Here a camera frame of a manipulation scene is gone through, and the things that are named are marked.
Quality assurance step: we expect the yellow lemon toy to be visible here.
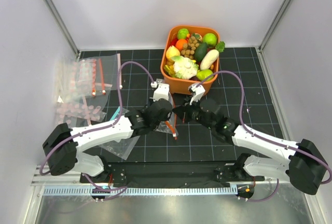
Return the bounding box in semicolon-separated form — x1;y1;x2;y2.
165;46;181;63

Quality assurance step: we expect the orange fruit toy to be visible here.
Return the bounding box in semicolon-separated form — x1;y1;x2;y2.
175;39;187;51

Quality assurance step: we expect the orange zipper clear bag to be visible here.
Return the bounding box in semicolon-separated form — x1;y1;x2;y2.
156;79;178;140

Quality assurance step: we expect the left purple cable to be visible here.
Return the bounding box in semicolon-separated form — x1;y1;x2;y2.
38;61;156;201

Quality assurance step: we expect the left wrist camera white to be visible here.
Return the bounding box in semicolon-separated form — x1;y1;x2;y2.
150;80;170;102

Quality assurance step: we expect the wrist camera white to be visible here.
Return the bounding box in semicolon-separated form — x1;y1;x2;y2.
150;80;170;102
188;83;206;105

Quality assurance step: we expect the dark green avocado toy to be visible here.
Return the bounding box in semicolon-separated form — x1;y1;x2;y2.
193;43;208;62

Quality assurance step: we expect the green pear toy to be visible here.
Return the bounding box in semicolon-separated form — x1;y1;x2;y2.
196;69;213;81

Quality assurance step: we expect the white cauliflower toy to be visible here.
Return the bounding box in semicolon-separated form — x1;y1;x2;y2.
172;56;198;80

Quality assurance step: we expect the yellow banana bunch toy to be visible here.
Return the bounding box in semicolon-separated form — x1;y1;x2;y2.
163;64;175;77

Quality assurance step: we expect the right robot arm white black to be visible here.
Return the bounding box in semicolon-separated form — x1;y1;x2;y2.
173;99;327;195

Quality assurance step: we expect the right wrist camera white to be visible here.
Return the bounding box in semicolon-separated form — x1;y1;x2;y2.
188;83;206;105

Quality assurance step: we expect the green apple toy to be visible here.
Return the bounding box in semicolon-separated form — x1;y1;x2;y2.
202;33;218;47

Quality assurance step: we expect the blue zipper clear bag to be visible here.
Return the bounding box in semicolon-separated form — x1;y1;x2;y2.
100;106;138;161

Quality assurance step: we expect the purple cable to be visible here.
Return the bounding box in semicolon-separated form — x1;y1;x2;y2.
38;61;156;201
197;70;332;203

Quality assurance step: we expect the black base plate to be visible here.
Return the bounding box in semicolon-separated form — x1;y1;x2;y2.
91;161;264;188

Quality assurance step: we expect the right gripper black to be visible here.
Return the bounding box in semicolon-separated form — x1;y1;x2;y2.
173;95;214;131

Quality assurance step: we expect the grey slotted cable duct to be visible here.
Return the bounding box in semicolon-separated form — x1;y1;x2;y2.
43;185;238;196

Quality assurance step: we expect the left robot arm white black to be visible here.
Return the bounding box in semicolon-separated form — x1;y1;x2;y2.
43;99;173;183

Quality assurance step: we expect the white radish toy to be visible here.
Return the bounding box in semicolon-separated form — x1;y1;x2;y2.
200;49;219;70

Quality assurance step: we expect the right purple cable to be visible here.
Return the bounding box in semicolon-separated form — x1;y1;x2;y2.
197;70;332;203

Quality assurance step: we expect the red zipper clear bag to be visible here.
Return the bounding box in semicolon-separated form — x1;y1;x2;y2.
91;59;106;96

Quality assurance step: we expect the brown longan bunch toy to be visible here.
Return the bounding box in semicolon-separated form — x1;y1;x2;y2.
181;36;201;60

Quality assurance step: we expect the black grid mat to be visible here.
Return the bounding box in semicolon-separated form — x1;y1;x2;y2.
80;47;284;162

